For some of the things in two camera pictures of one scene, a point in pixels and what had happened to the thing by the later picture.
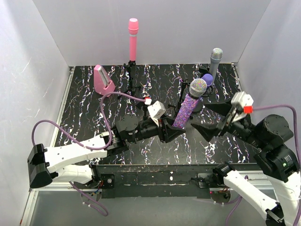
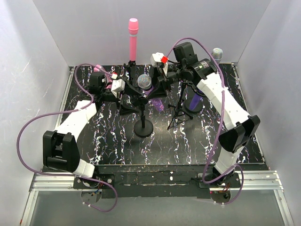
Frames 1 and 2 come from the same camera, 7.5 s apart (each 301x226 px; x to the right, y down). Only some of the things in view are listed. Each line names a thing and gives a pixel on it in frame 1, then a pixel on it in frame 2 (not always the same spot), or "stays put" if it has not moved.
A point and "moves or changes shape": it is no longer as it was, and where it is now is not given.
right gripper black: x=224 y=123 to x=166 y=80
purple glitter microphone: x=197 y=87 to x=144 y=82
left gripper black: x=162 y=131 to x=120 y=99
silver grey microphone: x=216 y=56 stays put
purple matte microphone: x=208 y=78 moves or changes shape
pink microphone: x=133 y=30 stays put
